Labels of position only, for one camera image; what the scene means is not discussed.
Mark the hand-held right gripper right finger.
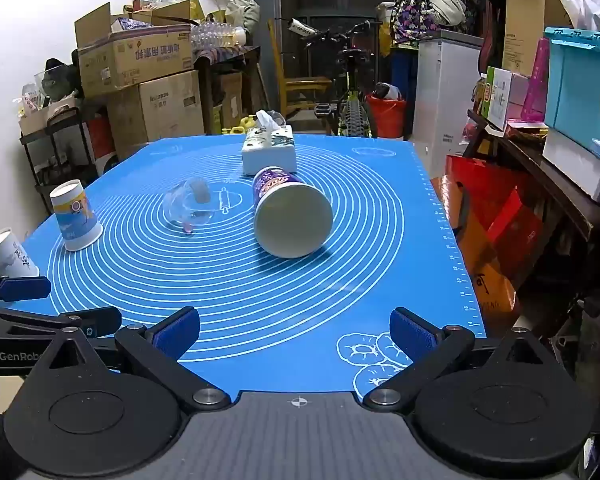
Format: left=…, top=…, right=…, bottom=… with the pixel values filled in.
left=362, top=308, right=562, bottom=412

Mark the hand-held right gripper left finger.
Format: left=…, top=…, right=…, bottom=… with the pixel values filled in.
left=44, top=307, right=232, bottom=413

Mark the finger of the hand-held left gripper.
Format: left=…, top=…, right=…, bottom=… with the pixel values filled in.
left=0, top=274, right=52, bottom=304
left=0, top=305, right=124, bottom=342

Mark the purple paper cup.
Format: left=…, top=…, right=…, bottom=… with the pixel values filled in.
left=252, top=166, right=335, bottom=259

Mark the white printed paper cup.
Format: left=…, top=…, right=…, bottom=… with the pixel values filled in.
left=0, top=228, right=40, bottom=279

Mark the yellow cartoon paper cup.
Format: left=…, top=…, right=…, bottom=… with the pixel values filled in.
left=49, top=179, right=104, bottom=253

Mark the clear plastic cup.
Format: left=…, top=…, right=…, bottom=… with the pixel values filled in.
left=161, top=176, right=216, bottom=236

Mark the blue silicone baking mat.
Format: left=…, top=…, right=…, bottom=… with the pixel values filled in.
left=0, top=135, right=487, bottom=397

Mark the red paper shopping bag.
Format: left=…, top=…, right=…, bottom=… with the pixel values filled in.
left=439, top=154, right=544, bottom=312

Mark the black metal shelf rack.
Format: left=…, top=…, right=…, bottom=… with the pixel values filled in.
left=19, top=104, right=117, bottom=213

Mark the white tissue box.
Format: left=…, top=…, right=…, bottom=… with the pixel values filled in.
left=241, top=109, right=298, bottom=177

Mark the dark wooden side table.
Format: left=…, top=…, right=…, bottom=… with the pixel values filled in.
left=466, top=109, right=600, bottom=243

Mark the dark plush toy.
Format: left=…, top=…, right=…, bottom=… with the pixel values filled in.
left=42, top=57, right=84, bottom=102

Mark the red plastic bucket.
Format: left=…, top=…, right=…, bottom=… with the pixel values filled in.
left=365, top=91, right=409, bottom=139

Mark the yellow plastic toy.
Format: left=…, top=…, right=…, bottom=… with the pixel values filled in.
left=222, top=115, right=259, bottom=135

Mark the plain brown cardboard box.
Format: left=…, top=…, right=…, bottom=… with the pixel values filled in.
left=107, top=70, right=205, bottom=159

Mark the white plastic storage box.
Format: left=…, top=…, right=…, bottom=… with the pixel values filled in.
left=542, top=127, right=600, bottom=204

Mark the white chest freezer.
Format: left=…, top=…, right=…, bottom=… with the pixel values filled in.
left=412, top=30, right=484, bottom=179

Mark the black bicycle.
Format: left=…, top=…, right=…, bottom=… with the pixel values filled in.
left=286, top=17, right=382, bottom=139

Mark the green and white carton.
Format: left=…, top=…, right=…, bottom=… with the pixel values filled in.
left=482, top=66, right=514, bottom=132

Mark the open printed cardboard box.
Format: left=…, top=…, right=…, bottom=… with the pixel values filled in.
left=74, top=2, right=194, bottom=99

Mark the pink carton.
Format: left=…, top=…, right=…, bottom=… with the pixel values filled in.
left=507, top=72, right=549, bottom=122

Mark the wooden chair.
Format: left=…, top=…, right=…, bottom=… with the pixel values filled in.
left=267, top=20, right=334, bottom=122

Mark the light blue storage bin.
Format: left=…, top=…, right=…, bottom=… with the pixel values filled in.
left=543, top=27, right=600, bottom=152

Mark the pack of clear plastic bottles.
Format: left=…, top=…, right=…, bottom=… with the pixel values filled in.
left=190, top=20, right=247, bottom=52

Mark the floral cloth bundle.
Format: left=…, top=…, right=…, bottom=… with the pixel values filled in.
left=389, top=0, right=469, bottom=50

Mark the tall flat cardboard box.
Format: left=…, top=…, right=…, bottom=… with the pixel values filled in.
left=502, top=0, right=574, bottom=79

